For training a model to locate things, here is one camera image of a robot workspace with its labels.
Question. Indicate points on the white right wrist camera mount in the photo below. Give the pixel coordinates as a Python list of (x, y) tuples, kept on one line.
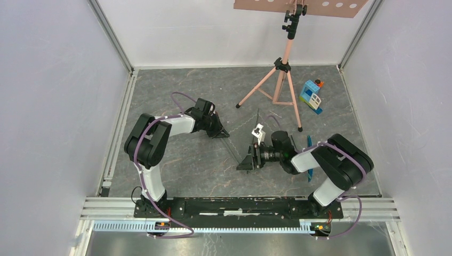
[(258, 133)]

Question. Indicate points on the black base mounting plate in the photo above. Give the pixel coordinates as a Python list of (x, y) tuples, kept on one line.
[(235, 212)]

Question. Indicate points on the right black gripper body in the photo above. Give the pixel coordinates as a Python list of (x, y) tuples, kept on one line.
[(264, 154)]

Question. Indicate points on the grey cloth napkin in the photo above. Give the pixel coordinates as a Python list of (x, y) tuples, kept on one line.
[(239, 127)]

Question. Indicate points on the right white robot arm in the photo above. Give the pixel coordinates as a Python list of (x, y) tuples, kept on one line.
[(344, 164)]

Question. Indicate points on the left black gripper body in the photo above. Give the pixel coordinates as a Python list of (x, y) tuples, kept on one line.
[(207, 120)]

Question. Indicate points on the colourful toy block house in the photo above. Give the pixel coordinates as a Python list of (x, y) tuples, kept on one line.
[(309, 95)]

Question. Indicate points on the pink music stand tripod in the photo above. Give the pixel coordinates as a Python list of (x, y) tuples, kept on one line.
[(293, 11)]

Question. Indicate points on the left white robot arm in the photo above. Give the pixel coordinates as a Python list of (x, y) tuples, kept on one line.
[(147, 143)]

